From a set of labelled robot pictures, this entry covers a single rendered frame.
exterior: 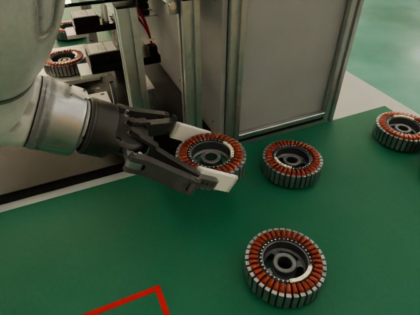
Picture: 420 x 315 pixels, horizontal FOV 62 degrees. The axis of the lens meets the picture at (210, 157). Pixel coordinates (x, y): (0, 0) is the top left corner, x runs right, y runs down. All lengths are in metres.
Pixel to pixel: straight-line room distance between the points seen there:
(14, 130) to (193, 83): 0.33
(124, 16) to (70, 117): 0.20
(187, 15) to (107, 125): 0.23
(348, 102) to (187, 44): 0.50
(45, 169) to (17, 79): 0.40
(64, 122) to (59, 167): 0.29
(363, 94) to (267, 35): 0.42
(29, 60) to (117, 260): 0.34
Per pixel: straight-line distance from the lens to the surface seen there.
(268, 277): 0.49
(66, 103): 0.44
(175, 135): 0.58
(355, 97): 0.99
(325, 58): 0.78
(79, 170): 0.70
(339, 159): 0.76
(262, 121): 0.76
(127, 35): 0.57
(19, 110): 0.41
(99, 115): 0.45
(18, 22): 0.29
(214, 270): 0.54
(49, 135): 0.44
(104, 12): 1.00
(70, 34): 1.01
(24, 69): 0.33
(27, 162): 0.76
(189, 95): 0.65
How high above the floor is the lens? 1.20
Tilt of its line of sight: 39 degrees down
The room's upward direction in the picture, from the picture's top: straight up
